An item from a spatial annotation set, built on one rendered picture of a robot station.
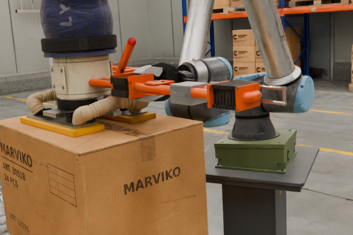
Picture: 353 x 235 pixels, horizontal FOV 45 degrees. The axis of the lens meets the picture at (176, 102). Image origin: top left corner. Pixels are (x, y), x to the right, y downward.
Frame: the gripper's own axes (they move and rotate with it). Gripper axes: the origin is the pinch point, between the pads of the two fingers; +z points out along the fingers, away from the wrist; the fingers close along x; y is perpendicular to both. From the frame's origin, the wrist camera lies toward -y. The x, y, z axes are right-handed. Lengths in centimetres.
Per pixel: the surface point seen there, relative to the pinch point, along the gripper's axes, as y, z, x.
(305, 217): 54, -181, -121
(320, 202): 59, -212, -121
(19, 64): 949, -388, -54
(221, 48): 666, -827, -51
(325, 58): 368, -826, -74
